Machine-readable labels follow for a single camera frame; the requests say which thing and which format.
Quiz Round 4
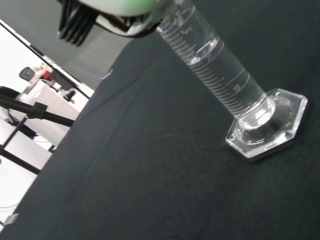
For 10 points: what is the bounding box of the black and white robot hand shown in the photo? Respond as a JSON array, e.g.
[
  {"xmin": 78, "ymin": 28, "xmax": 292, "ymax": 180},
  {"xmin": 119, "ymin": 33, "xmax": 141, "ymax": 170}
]
[{"xmin": 56, "ymin": 0, "xmax": 176, "ymax": 47}]

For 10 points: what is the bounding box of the white cabinet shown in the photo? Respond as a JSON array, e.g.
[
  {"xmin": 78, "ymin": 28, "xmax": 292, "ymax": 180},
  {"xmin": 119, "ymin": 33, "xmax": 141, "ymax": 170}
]
[{"xmin": 23, "ymin": 79, "xmax": 91, "ymax": 121}]

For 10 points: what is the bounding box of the black tripod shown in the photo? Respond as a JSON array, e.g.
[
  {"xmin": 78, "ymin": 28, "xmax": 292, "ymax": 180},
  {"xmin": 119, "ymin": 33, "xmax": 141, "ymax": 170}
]
[{"xmin": 0, "ymin": 85, "xmax": 76, "ymax": 175}]

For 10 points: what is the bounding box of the black bench cloth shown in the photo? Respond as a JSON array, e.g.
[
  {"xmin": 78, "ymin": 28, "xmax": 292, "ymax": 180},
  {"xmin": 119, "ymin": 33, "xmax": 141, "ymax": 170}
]
[{"xmin": 0, "ymin": 0, "xmax": 320, "ymax": 240}]

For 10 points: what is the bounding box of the clear cloth clip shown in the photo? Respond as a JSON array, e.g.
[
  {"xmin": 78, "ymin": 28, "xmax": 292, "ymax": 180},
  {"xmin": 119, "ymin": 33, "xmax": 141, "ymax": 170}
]
[
  {"xmin": 3, "ymin": 213, "xmax": 20, "ymax": 226},
  {"xmin": 100, "ymin": 68, "xmax": 114, "ymax": 81}
]

